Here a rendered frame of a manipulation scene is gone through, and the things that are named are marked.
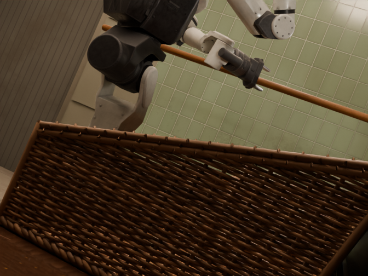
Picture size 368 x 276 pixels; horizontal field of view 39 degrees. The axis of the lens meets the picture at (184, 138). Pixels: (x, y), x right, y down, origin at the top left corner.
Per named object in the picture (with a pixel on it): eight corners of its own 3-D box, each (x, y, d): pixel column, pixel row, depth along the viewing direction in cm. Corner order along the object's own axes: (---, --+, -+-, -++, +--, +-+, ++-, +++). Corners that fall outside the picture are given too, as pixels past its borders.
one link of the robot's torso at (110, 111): (93, 200, 165) (149, 62, 164) (49, 178, 170) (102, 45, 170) (114, 199, 179) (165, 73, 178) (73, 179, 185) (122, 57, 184)
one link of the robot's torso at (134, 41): (114, 76, 152) (138, 21, 153) (78, 62, 156) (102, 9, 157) (147, 99, 178) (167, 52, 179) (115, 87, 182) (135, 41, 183)
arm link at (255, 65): (252, 58, 209) (232, 45, 202) (269, 60, 201) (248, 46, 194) (240, 87, 208) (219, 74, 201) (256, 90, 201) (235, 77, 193)
